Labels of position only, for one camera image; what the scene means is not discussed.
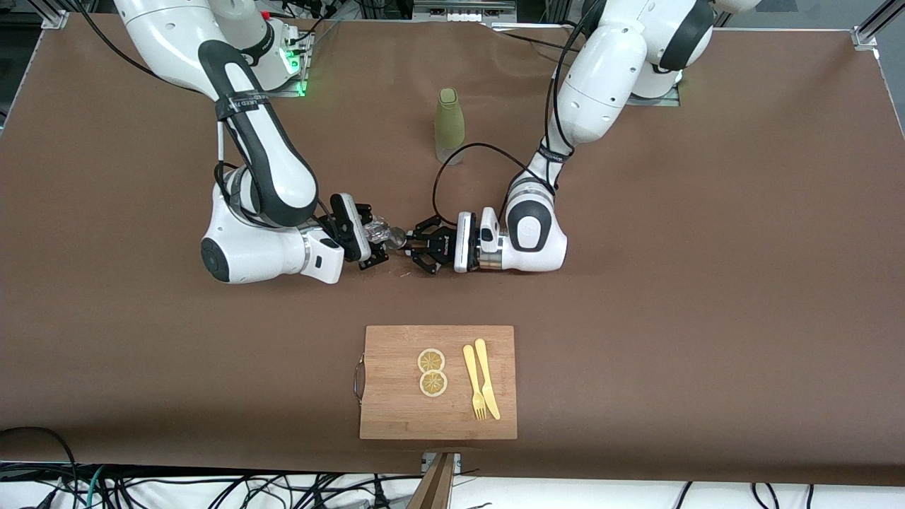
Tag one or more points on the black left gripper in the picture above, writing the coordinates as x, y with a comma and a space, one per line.
440, 245

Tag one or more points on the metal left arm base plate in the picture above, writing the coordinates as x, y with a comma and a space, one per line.
664, 99

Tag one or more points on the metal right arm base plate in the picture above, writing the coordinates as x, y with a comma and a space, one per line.
300, 81

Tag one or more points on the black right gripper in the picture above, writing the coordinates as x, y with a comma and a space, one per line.
363, 214

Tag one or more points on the metal jigger measuring cup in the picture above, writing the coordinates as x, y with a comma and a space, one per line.
399, 239

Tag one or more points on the aluminium frame corner bracket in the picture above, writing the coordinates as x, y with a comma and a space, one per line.
55, 20
864, 39

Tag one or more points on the green sleeved glass bottle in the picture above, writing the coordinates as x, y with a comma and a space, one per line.
450, 120

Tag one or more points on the small metal bracket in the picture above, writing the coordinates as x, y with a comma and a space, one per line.
456, 461

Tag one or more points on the brown table cover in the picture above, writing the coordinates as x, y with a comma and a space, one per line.
636, 353

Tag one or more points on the brown wooden beam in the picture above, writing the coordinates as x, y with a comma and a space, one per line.
433, 488

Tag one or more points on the yellow plastic knife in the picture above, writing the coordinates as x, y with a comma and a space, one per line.
486, 375

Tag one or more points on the yellow plastic fork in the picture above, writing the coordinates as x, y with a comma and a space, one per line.
473, 375

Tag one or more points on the wooden cutting board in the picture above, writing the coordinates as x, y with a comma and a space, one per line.
396, 396

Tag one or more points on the lemon slice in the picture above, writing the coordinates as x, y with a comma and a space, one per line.
431, 360
433, 384

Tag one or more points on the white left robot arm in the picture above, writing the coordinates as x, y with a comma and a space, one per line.
601, 85

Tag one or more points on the clear glass shaker cup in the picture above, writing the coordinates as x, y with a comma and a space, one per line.
378, 230

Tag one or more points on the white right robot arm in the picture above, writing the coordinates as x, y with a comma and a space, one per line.
269, 162

